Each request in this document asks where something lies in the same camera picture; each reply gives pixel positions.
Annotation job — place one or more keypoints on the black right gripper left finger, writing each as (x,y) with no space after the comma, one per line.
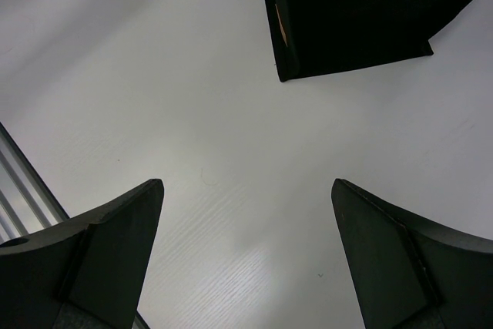
(85,272)

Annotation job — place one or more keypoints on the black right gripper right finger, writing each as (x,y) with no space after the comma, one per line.
(409,271)

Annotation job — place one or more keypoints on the black canvas bag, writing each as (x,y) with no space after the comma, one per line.
(319,37)

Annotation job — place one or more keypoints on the aluminium rail front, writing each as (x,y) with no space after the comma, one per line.
(27,204)

